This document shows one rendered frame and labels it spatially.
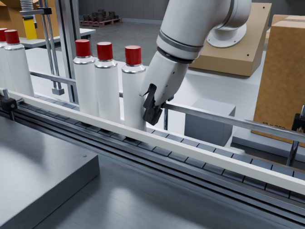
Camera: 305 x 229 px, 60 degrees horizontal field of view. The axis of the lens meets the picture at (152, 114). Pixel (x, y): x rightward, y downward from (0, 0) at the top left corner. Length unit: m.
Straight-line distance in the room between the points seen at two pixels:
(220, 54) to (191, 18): 0.85
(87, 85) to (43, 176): 0.23
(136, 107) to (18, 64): 0.41
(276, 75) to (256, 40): 0.65
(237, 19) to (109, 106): 0.32
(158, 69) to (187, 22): 0.10
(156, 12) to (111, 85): 8.72
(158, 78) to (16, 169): 0.32
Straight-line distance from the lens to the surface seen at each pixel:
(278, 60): 0.66
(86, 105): 0.66
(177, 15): 0.45
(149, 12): 9.42
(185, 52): 0.46
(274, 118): 0.71
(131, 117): 0.58
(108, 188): 0.56
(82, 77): 0.64
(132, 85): 0.55
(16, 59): 0.85
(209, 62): 1.30
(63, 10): 0.86
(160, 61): 0.47
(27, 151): 0.63
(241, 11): 0.51
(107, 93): 0.61
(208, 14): 0.45
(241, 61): 1.25
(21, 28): 2.64
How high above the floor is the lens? 1.20
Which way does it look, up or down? 26 degrees down
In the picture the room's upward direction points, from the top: straight up
